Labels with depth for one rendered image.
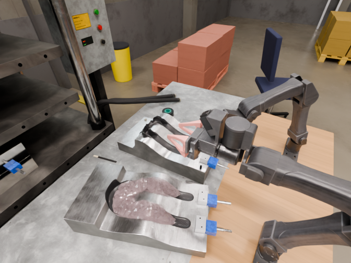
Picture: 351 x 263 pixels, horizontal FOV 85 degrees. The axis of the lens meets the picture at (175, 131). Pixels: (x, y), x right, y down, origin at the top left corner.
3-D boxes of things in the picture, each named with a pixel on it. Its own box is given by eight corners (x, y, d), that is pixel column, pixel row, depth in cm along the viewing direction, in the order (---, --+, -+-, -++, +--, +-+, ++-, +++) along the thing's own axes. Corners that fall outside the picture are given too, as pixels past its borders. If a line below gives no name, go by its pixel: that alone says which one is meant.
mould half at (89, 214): (208, 192, 87) (211, 178, 80) (204, 258, 67) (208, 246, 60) (104, 176, 93) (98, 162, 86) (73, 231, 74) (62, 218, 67)
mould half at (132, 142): (220, 148, 108) (223, 130, 99) (203, 184, 90) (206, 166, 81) (145, 123, 125) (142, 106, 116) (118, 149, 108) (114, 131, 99)
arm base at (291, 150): (287, 148, 97) (302, 154, 94) (292, 127, 110) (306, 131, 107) (281, 159, 102) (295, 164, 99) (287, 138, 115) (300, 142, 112)
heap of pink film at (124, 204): (181, 188, 82) (182, 176, 77) (174, 230, 69) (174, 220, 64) (124, 179, 85) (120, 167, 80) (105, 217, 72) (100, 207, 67)
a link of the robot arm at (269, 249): (264, 244, 58) (284, 255, 56) (270, 219, 64) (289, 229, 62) (258, 251, 62) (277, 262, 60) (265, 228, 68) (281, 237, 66)
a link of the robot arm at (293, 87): (246, 112, 74) (322, 76, 72) (235, 100, 80) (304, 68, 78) (249, 133, 82) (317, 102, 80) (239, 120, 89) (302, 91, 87)
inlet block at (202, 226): (230, 227, 72) (233, 220, 69) (231, 241, 69) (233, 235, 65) (195, 221, 74) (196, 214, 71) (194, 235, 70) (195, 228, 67)
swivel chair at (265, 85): (290, 113, 273) (328, 32, 204) (289, 138, 232) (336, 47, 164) (245, 103, 293) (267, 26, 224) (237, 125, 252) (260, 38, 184)
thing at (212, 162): (229, 168, 89) (231, 160, 86) (226, 176, 86) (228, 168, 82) (202, 158, 94) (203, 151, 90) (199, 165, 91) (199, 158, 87)
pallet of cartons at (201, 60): (147, 89, 327) (141, 37, 274) (189, 62, 419) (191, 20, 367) (198, 106, 286) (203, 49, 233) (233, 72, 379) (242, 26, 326)
